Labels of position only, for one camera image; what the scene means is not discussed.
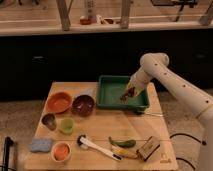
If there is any dark maroon bowl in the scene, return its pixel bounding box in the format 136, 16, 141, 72
72, 95, 95, 117

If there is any black stand post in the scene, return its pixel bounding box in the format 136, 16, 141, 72
1, 137, 14, 171

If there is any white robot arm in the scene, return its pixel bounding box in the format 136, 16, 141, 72
126, 53, 213, 171

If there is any white handled dish brush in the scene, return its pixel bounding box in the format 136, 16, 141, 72
77, 135, 121, 161

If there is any small metal cup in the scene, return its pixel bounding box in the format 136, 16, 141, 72
41, 113, 57, 131

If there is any blue sponge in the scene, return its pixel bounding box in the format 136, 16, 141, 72
30, 138, 53, 152

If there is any green plastic tray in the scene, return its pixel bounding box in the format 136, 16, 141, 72
96, 75, 150, 112

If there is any green pepper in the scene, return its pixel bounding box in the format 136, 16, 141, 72
108, 137, 136, 148

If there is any dark red grape bunch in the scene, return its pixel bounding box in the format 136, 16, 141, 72
120, 87, 135, 101

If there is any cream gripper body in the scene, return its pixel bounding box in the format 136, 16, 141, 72
125, 70, 152, 97

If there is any white cup with orange inside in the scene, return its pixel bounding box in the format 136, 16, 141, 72
51, 142, 71, 163

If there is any light green cup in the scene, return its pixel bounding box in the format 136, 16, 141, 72
59, 118, 73, 135

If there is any yellow banana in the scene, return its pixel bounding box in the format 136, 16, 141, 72
111, 146, 137, 159

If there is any orange bowl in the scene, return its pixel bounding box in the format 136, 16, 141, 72
46, 92, 72, 113

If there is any black floor cable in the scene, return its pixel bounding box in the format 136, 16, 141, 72
169, 132, 208, 171

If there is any metal spoon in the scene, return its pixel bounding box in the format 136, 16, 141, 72
134, 110, 164, 118

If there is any red object on shelf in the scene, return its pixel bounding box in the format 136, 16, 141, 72
79, 16, 92, 25

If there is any brown wooden block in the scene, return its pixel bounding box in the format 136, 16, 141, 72
136, 136, 160, 161

